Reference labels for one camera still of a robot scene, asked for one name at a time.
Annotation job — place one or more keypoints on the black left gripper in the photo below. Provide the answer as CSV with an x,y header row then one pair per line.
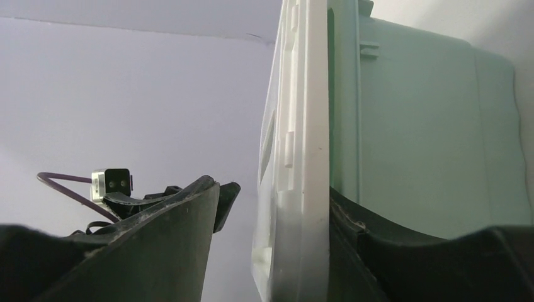
x,y
124,206

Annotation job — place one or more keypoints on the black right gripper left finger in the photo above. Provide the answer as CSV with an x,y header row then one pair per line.
x,y
159,254

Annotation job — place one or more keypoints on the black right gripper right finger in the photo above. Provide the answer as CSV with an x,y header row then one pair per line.
x,y
375,259

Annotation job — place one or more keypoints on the teal plastic bin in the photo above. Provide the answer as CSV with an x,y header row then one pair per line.
x,y
424,128

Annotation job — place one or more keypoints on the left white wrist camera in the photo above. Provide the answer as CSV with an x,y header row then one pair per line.
x,y
104,181

